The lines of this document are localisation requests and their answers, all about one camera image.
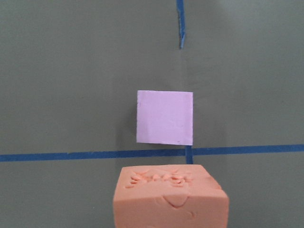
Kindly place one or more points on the orange foam block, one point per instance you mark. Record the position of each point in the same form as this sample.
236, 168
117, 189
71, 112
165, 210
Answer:
169, 196

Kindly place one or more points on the light pink foam block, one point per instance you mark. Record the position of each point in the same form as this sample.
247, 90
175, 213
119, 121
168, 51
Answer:
164, 117

